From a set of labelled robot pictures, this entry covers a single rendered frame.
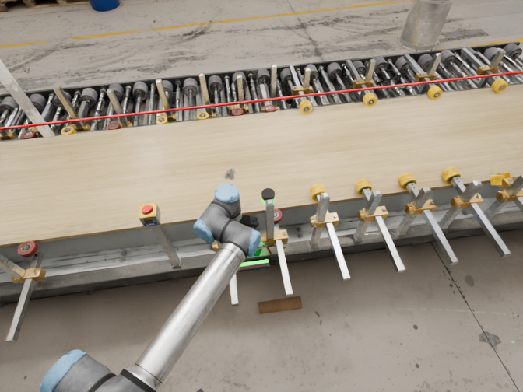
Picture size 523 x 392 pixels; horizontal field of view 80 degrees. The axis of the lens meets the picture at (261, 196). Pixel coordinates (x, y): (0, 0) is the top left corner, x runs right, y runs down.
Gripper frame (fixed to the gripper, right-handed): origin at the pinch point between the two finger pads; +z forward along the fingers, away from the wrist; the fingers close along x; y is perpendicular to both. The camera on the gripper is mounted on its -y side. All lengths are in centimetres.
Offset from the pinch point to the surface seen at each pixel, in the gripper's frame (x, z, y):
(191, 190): -41.6, 10.9, 23.9
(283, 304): 2, 93, -23
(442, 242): 13, 5, -93
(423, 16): -320, 58, -264
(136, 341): 9, 101, 80
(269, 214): -6.2, -8.5, -14.7
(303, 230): -23, 39, -38
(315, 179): -39, 11, -46
